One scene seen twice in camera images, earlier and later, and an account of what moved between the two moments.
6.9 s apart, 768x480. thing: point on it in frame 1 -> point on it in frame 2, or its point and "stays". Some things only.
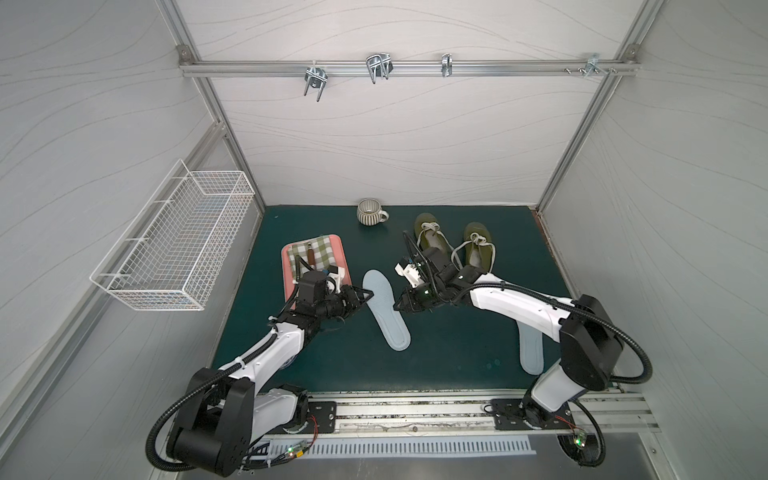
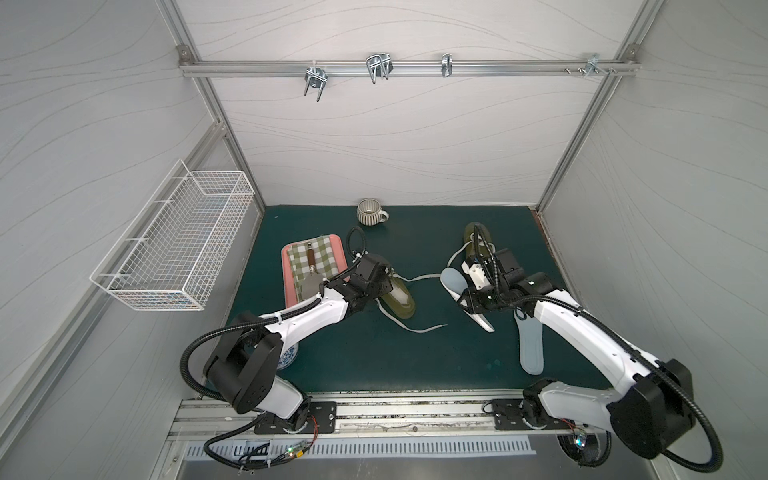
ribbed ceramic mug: x=369 y=212 stays
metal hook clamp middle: x=379 y=65 stays
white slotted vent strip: x=369 y=446 stays
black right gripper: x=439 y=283 -> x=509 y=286
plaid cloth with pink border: x=290 y=287 stays
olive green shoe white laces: x=428 y=235 -> x=399 y=300
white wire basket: x=172 y=255 stays
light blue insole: x=384 y=307 -> x=456 y=282
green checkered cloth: x=323 y=256 stays
